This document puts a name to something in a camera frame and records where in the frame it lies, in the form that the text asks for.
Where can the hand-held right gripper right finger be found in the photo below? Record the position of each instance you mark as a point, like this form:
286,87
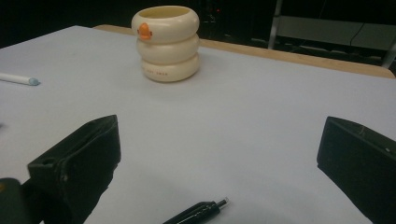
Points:
361,165

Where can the thin white pen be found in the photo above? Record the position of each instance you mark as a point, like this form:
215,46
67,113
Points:
17,78

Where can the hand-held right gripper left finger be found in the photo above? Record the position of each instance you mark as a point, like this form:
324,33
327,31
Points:
77,168

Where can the cream ringed pen holder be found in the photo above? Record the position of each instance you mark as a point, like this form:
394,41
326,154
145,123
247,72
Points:
169,53

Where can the dark equipment rack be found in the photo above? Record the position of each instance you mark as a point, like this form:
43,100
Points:
211,15

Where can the white table mat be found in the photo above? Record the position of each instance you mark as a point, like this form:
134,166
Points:
249,124

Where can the grey metal stand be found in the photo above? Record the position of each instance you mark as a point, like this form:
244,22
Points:
311,26

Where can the black pen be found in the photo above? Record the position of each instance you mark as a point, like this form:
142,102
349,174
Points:
196,213

